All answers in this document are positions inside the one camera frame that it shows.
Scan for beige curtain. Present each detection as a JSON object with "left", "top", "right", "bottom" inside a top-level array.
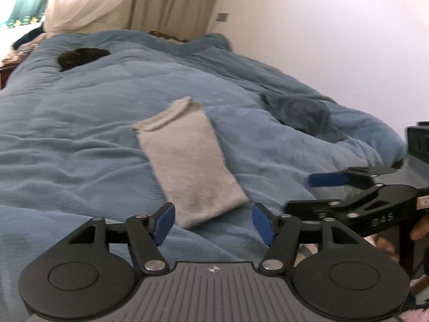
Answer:
[{"left": 127, "top": 0, "right": 227, "bottom": 39}]

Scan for wooden nightstand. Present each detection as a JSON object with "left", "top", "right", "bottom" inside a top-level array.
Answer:
[{"left": 0, "top": 64, "right": 17, "bottom": 89}]

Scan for blue fleece blanket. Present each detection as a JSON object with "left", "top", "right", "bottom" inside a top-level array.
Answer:
[{"left": 0, "top": 30, "right": 409, "bottom": 309}]

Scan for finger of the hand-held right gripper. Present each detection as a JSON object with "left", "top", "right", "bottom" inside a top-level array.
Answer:
[
  {"left": 285, "top": 188, "right": 416, "bottom": 224},
  {"left": 308, "top": 167, "right": 408, "bottom": 188}
]

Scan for dark navy garment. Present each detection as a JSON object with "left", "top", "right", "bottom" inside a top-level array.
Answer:
[{"left": 12, "top": 27, "right": 46, "bottom": 46}]

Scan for multicoloured knitted blanket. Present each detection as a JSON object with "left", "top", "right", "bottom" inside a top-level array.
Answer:
[{"left": 147, "top": 30, "right": 190, "bottom": 44}]

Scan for white sheer curtain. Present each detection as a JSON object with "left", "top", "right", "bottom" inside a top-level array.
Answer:
[{"left": 43, "top": 0, "right": 141, "bottom": 34}]

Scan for green printed curtain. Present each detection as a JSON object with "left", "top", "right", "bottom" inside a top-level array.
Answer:
[{"left": 0, "top": 0, "right": 56, "bottom": 29}]

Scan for black cloth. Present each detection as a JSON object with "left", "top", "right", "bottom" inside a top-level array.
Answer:
[{"left": 58, "top": 47, "right": 110, "bottom": 72}]

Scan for blue denim jeans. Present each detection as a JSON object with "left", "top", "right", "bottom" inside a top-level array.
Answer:
[{"left": 260, "top": 90, "right": 349, "bottom": 143}]

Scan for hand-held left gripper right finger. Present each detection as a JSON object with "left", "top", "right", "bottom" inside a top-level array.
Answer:
[{"left": 252, "top": 203, "right": 357, "bottom": 275}]

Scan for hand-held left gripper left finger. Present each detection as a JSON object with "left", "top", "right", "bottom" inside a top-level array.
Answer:
[{"left": 69, "top": 202, "right": 176, "bottom": 275}]

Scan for person's right hand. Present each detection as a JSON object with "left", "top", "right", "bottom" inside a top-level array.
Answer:
[{"left": 412, "top": 215, "right": 429, "bottom": 241}]

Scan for grey knitted sweater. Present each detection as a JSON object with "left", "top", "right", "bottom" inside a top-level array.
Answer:
[{"left": 132, "top": 96, "right": 250, "bottom": 230}]

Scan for white crumpled cloth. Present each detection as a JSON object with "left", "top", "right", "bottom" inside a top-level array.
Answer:
[{"left": 13, "top": 34, "right": 51, "bottom": 56}]

